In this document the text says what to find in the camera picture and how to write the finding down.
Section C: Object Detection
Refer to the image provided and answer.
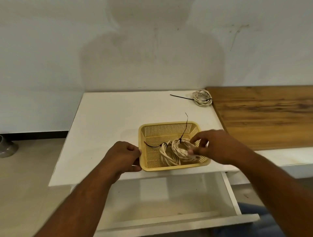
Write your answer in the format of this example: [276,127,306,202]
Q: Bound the person's left forearm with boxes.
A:
[34,171,118,237]

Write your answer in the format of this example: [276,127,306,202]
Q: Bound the yellow perforated plastic basket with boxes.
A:
[138,121,211,172]

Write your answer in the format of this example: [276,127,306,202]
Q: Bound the person's right hand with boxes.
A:
[188,129,249,166]

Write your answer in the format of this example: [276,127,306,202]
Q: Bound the person's right forearm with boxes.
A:
[241,146,313,237]

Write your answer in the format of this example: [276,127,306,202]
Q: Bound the person's blue trouser leg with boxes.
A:
[212,202,287,237]

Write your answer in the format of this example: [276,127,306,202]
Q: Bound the black zip tie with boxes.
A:
[170,94,213,102]
[143,141,168,148]
[179,112,189,142]

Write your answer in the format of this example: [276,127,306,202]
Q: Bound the grey pipe piece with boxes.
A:
[0,135,19,158]

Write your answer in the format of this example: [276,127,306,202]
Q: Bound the cream cable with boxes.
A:
[192,89,213,107]
[159,143,182,167]
[171,138,200,163]

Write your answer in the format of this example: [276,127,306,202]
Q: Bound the brown wooden board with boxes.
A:
[205,85,313,151]

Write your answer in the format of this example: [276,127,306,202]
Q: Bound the person's left hand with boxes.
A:
[101,141,142,182]

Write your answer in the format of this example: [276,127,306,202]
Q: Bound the white open drawer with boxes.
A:
[94,172,260,237]

